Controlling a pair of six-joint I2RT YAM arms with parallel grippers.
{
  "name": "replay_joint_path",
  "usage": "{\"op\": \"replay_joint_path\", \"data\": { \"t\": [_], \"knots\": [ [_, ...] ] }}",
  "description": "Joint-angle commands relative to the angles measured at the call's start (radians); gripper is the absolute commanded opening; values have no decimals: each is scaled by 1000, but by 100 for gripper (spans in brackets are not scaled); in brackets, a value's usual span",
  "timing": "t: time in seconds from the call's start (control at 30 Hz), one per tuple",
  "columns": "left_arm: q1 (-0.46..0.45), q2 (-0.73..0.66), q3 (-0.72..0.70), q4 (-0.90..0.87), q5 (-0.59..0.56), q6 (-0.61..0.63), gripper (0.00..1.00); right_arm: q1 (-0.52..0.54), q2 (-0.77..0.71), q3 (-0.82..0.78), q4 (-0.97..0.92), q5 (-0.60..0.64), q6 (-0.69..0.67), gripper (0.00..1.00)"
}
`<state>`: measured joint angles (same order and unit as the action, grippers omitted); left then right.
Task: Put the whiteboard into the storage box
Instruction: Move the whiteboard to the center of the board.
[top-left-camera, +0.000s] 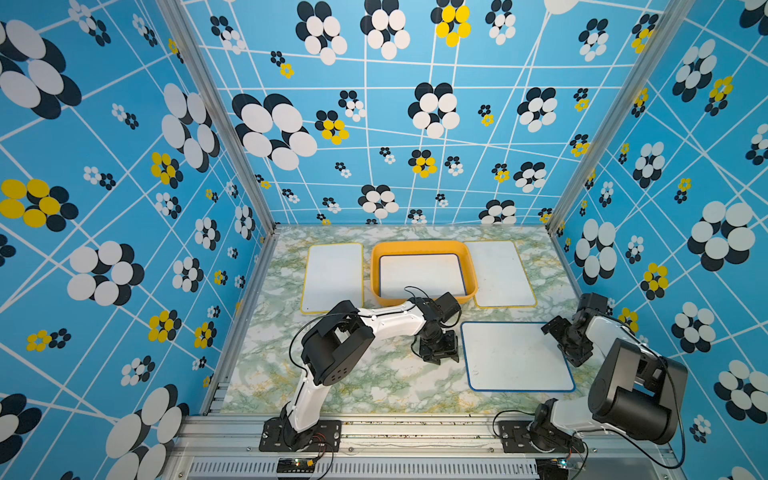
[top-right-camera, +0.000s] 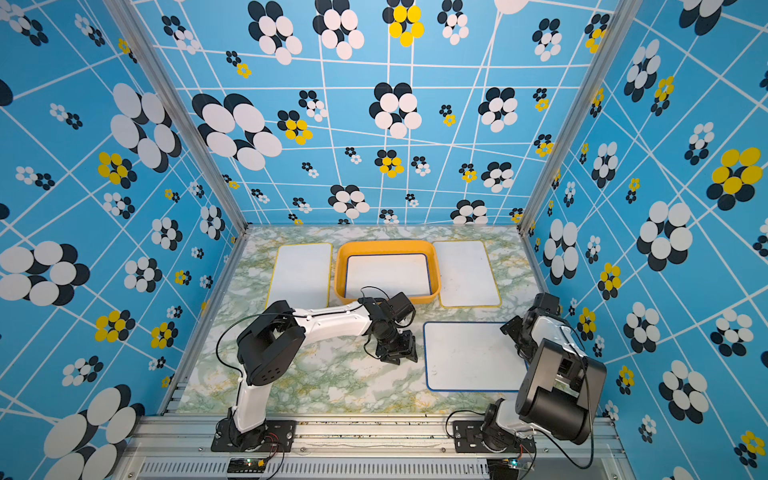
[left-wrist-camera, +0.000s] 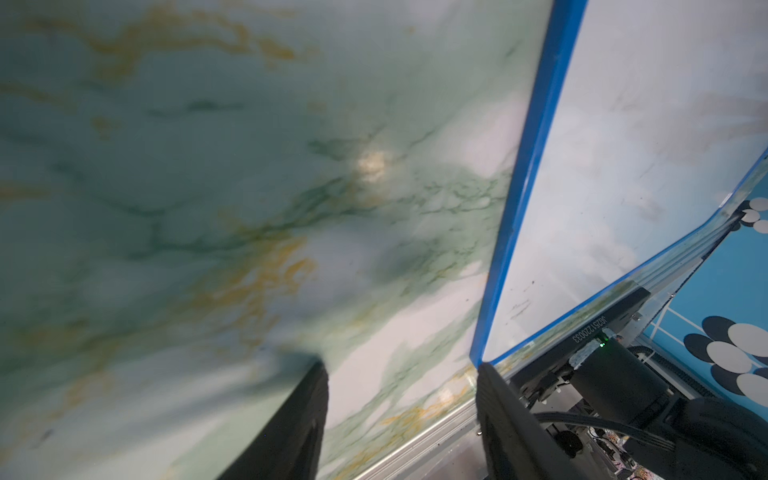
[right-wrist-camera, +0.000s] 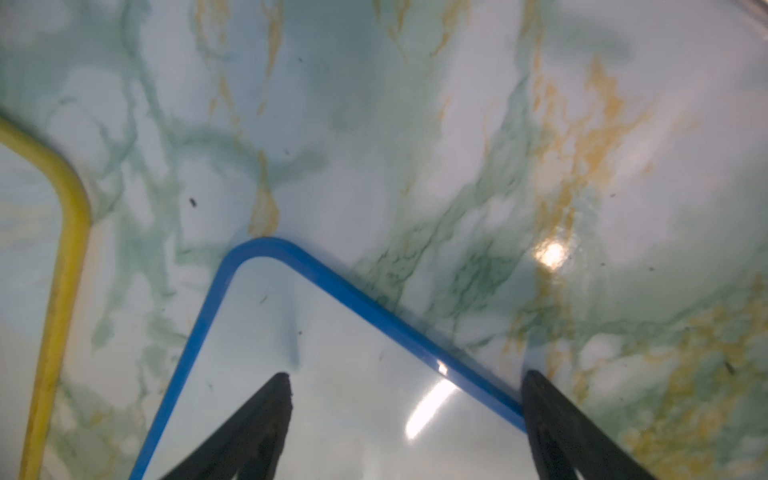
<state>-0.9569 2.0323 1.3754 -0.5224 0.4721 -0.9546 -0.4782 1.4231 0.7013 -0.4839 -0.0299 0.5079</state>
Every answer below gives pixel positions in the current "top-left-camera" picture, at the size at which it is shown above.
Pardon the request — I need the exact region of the yellow framed whiteboard far left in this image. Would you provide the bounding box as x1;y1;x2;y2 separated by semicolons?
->
300;243;364;315

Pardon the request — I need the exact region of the right controller circuit board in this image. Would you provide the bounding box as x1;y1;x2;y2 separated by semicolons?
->
536;459;570;480

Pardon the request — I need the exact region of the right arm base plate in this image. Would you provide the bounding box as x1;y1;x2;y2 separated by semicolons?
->
498;420;587;455

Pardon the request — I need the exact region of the yellow framed whiteboard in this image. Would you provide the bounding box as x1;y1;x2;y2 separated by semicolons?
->
466;241;537;309
300;243;364;315

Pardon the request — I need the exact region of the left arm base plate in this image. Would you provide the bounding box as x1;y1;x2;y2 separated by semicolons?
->
258;417;342;452

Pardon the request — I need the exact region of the controller circuit board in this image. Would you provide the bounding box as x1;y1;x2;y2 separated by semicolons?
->
276;458;317;476
536;459;570;480

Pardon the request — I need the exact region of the left controller circuit board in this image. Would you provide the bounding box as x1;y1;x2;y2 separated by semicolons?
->
276;458;317;476

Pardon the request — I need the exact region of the right aluminium frame post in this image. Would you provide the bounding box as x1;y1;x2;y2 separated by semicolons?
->
547;0;695;238

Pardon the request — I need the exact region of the yellow plastic storage box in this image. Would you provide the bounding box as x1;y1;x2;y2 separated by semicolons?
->
370;240;478;306

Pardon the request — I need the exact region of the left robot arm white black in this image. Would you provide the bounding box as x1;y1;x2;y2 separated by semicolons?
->
279;293;461;451

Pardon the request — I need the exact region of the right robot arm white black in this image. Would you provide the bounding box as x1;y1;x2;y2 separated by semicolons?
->
528;293;688;451

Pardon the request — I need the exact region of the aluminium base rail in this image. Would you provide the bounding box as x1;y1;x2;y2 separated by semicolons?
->
162;415;685;479

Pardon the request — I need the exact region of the left aluminium frame post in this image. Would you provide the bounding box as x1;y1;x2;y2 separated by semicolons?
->
157;0;276;239

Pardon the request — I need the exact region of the yellow framed whiteboard far right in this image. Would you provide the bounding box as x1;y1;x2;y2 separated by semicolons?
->
466;241;537;309

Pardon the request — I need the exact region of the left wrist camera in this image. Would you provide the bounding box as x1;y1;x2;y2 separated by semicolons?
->
434;292;462;329

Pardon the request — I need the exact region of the aluminium frame post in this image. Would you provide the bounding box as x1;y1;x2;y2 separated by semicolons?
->
547;0;695;238
157;0;276;239

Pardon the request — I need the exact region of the blue framed whiteboard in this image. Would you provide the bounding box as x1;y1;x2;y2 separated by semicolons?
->
379;254;466;299
461;322;575;393

